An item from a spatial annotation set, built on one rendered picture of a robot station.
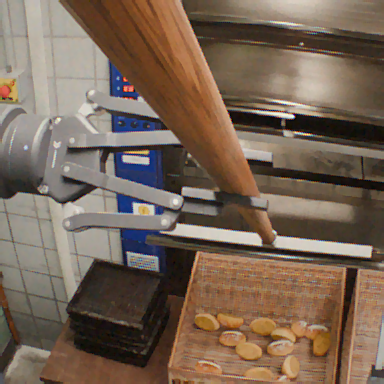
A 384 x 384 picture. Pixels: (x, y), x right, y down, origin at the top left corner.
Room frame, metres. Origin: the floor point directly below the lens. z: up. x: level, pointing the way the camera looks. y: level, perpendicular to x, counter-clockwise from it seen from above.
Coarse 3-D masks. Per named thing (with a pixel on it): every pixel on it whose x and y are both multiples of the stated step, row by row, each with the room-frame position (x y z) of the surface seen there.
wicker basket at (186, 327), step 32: (224, 256) 1.62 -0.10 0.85; (192, 288) 1.50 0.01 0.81; (224, 288) 1.59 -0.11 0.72; (256, 288) 1.57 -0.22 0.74; (288, 288) 1.55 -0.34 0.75; (320, 288) 1.53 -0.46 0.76; (192, 320) 1.53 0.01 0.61; (320, 320) 1.49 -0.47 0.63; (192, 352) 1.38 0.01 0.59; (224, 352) 1.38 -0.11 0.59
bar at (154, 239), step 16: (160, 240) 1.32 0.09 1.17; (176, 240) 1.31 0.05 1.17; (192, 240) 1.31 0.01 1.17; (240, 256) 1.27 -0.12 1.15; (256, 256) 1.26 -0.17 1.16; (272, 256) 1.25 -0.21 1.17; (288, 256) 1.24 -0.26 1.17; (304, 256) 1.24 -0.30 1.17; (320, 256) 1.23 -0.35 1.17; (336, 256) 1.23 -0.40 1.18
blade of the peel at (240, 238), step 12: (180, 228) 1.21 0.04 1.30; (192, 228) 1.20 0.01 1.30; (204, 228) 1.20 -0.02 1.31; (204, 240) 1.30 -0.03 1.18; (216, 240) 1.19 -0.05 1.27; (228, 240) 1.17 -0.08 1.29; (240, 240) 1.17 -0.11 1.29; (252, 240) 1.16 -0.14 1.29; (288, 240) 1.15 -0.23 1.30; (300, 240) 1.15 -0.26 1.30; (312, 240) 1.14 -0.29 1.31; (312, 252) 1.18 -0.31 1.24; (324, 252) 1.12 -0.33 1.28; (336, 252) 1.11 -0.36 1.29; (348, 252) 1.11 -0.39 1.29; (360, 252) 1.11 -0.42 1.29
